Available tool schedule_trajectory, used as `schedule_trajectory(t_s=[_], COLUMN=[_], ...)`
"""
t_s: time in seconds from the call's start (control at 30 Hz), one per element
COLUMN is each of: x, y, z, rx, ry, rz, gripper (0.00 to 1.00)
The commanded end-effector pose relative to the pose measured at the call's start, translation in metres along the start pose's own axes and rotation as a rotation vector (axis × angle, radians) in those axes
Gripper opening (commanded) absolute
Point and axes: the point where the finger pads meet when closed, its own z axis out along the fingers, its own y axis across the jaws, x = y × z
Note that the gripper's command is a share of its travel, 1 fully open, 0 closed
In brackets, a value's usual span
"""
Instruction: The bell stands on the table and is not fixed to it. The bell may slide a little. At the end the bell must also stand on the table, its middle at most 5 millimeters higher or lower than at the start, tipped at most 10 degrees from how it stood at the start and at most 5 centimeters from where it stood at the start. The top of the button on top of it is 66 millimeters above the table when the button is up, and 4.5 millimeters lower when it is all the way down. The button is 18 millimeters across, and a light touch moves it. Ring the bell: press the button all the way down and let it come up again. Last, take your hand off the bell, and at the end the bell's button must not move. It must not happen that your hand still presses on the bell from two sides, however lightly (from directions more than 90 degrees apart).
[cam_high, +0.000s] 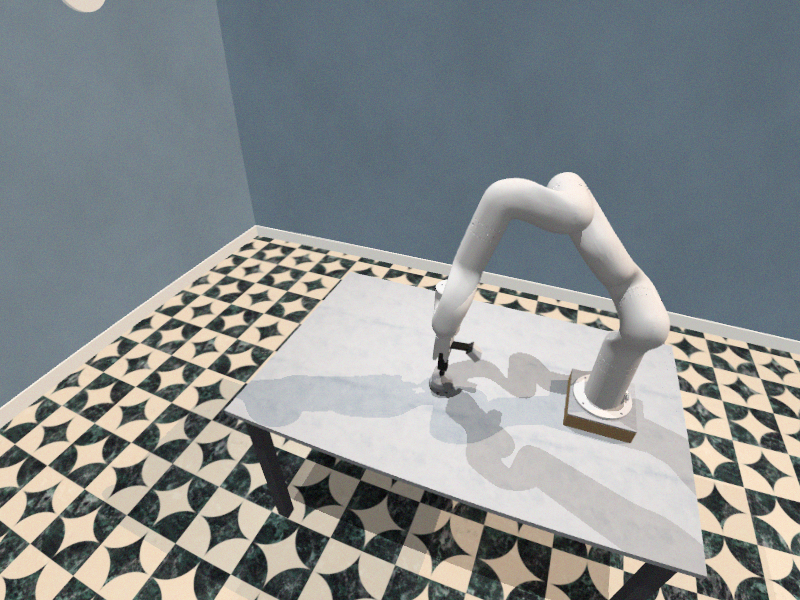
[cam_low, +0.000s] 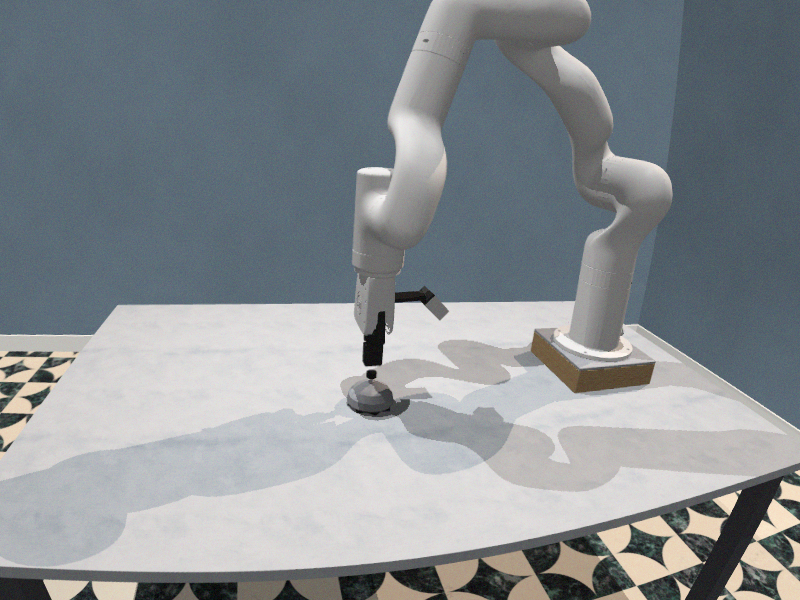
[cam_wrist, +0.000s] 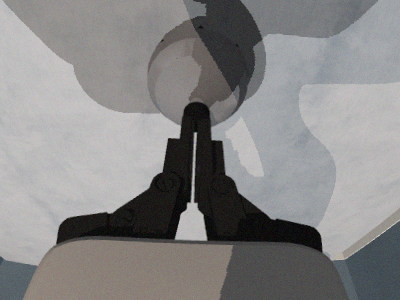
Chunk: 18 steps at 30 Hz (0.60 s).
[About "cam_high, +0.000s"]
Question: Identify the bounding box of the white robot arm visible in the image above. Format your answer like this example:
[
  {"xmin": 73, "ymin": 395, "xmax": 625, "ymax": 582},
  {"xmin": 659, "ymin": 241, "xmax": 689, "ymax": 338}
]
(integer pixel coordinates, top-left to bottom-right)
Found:
[{"xmin": 432, "ymin": 172, "xmax": 670, "ymax": 420}]

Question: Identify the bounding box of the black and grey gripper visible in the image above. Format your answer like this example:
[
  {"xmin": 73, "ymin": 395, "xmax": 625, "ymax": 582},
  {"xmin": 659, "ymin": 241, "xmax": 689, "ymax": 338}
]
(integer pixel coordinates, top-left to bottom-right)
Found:
[{"xmin": 432, "ymin": 333, "xmax": 458, "ymax": 371}]

